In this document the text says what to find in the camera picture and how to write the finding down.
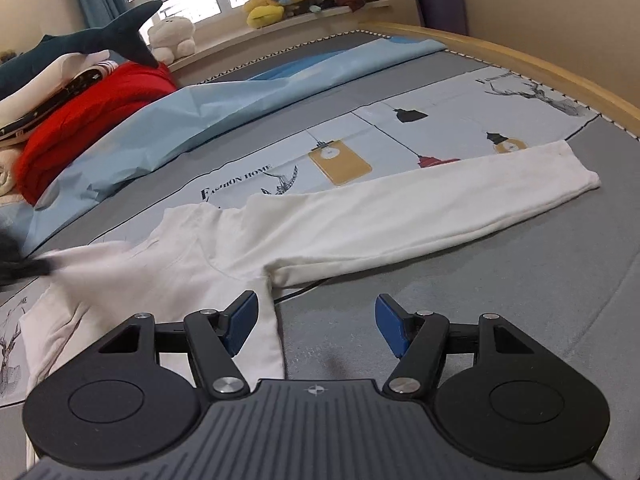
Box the cream window sill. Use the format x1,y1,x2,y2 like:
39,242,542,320
167,0,392,72

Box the grey mattress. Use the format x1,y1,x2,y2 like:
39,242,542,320
0,30,640,480

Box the dark teal shark plush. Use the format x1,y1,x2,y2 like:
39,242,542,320
0,0,164,102

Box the printed grey bed sheet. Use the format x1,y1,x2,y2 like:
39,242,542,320
0,62,601,407

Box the cream folded clothes pile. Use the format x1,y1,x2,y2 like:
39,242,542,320
0,60,119,147

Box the red folded blanket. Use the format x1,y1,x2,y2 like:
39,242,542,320
15,62,179,206

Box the white bear plush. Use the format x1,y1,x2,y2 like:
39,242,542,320
147,16,197,65

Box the light blue blanket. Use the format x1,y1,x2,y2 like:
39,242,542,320
22,37,447,256

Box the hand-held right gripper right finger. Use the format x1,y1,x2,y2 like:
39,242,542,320
374,293,542,403

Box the rolled purple mat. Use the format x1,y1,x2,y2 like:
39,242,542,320
411,0,470,37

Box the white long-sleeve shirt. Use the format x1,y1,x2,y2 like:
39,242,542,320
20,140,601,386

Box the beige folded towel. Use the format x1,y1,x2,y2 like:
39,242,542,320
0,145,32,197

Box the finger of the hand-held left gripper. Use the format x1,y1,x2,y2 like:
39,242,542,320
0,228,53,289

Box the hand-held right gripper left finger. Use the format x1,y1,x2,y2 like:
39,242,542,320
94,290,260,404

